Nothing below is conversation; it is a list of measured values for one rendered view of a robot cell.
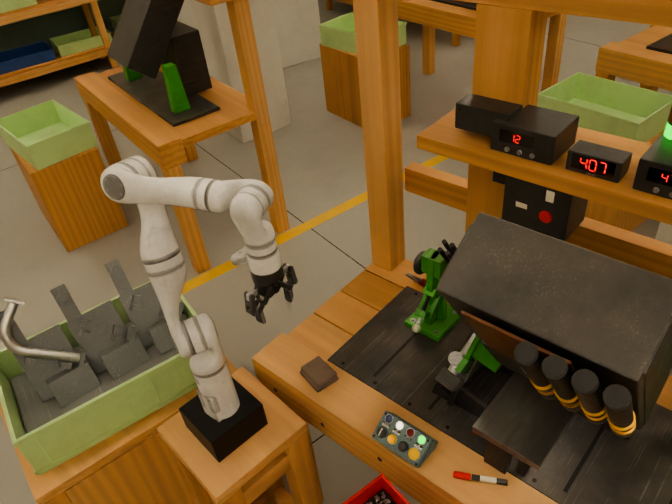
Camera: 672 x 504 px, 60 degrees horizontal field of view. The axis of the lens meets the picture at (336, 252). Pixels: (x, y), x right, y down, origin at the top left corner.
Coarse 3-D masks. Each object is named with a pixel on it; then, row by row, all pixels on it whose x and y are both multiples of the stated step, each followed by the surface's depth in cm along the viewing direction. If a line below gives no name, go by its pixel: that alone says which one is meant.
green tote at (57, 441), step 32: (64, 320) 196; (128, 320) 210; (0, 352) 187; (0, 384) 176; (128, 384) 172; (160, 384) 180; (192, 384) 188; (64, 416) 164; (96, 416) 171; (128, 416) 178; (32, 448) 163; (64, 448) 170
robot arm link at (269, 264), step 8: (232, 256) 132; (240, 256) 132; (248, 256) 128; (264, 256) 126; (272, 256) 128; (280, 256) 131; (240, 264) 133; (248, 264) 130; (256, 264) 128; (264, 264) 127; (272, 264) 128; (280, 264) 131; (256, 272) 129; (264, 272) 129; (272, 272) 129
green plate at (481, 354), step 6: (474, 342) 141; (480, 342) 142; (474, 348) 143; (480, 348) 143; (468, 354) 145; (474, 354) 146; (480, 354) 144; (486, 354) 143; (480, 360) 146; (486, 360) 144; (492, 360) 142; (486, 366) 145; (492, 366) 144; (498, 366) 142
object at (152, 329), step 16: (112, 272) 190; (128, 288) 194; (144, 288) 197; (128, 304) 194; (144, 304) 197; (144, 320) 197; (160, 320) 199; (144, 336) 197; (160, 336) 194; (160, 352) 194
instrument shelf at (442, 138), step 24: (432, 144) 151; (456, 144) 147; (480, 144) 146; (600, 144) 140; (624, 144) 139; (648, 144) 138; (504, 168) 140; (528, 168) 135; (552, 168) 134; (576, 192) 130; (600, 192) 126; (624, 192) 124; (648, 216) 122
